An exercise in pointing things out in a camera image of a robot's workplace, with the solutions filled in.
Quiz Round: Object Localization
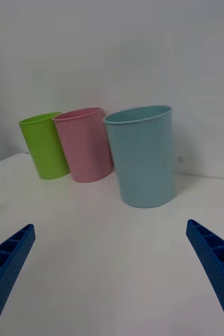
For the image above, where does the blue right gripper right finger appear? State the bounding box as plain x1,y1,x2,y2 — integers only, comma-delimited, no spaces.
186,219,224,336

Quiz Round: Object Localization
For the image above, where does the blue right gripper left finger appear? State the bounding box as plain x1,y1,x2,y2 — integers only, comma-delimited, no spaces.
0,223,36,336

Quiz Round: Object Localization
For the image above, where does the pale blue plastic bin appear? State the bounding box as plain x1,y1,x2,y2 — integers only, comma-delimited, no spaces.
102,104,175,209

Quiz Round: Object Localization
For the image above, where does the pink plastic bin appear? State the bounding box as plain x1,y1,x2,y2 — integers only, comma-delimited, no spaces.
52,106,115,183

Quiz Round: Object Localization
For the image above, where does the green plastic bin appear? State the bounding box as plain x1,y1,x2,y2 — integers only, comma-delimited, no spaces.
18,112,71,181

